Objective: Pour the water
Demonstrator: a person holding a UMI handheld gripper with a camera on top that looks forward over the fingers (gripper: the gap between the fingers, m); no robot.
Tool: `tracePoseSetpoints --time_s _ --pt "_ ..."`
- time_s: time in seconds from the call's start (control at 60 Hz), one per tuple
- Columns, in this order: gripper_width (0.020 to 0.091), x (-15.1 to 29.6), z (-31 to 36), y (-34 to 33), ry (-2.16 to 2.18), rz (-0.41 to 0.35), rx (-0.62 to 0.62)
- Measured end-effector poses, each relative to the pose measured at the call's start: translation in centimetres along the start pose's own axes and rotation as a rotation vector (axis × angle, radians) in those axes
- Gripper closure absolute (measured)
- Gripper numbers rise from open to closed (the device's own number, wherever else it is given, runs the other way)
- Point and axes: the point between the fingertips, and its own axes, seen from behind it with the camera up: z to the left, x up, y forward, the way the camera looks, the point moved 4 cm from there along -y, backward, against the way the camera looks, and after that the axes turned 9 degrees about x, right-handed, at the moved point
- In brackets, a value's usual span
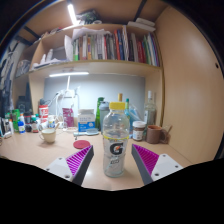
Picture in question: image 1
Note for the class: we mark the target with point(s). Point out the blue plastic bag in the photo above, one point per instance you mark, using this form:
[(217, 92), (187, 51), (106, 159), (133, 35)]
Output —
[(135, 116)]

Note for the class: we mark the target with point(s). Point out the wooden shelf unit with books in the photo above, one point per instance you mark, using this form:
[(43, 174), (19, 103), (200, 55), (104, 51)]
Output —
[(110, 50)]

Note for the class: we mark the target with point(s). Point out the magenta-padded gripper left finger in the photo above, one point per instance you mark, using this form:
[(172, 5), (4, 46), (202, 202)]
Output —
[(77, 160)]

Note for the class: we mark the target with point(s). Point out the under-shelf white light bar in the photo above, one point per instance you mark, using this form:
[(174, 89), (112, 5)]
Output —
[(68, 74)]

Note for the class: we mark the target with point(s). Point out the ceiling tube light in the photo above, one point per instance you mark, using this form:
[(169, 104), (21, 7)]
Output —
[(72, 14)]

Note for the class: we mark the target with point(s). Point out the glass bottle with yellow cap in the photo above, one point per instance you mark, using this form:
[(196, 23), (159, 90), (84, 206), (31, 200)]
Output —
[(120, 97)]

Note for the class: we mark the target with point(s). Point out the small white blue-labelled bottle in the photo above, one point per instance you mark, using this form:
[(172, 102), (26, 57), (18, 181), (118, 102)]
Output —
[(51, 122)]

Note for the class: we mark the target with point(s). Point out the white power strip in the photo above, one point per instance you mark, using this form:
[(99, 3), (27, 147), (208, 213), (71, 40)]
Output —
[(70, 94)]

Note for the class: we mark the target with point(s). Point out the dark bottle with green cap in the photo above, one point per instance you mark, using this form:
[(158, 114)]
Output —
[(35, 126)]

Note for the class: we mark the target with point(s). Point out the clear yellow-capped drink bottle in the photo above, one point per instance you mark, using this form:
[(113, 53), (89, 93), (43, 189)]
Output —
[(115, 146)]

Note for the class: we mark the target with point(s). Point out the magenta snack pouch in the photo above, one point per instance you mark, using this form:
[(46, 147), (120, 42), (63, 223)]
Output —
[(68, 117)]

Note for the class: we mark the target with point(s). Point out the cream ceramic cup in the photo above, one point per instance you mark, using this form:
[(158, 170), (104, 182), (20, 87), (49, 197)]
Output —
[(48, 136)]

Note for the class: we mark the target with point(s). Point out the clear glass bottle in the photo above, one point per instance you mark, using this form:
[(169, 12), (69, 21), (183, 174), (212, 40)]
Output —
[(150, 111)]

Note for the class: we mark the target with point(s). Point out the grey shaker bottle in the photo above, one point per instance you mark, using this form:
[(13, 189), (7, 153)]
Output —
[(103, 113)]

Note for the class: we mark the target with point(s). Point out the green plastic container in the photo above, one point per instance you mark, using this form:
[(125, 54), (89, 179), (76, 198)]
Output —
[(15, 119)]

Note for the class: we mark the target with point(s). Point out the hanging dark clothes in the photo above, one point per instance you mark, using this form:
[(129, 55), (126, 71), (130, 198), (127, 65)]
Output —
[(7, 73)]

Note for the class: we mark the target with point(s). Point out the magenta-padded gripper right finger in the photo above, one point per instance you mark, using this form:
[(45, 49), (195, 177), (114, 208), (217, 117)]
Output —
[(147, 159)]

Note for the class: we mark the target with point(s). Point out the white bottle with blue cap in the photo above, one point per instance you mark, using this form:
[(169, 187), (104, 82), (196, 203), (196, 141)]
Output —
[(21, 126)]

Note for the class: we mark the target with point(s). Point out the flat round red coaster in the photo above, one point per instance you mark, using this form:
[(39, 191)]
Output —
[(81, 144)]

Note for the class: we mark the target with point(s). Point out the green glass bottle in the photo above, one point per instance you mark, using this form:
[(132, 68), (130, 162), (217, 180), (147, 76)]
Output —
[(98, 110)]

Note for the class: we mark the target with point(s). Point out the blue and white box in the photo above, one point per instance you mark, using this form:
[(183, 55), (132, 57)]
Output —
[(86, 121)]

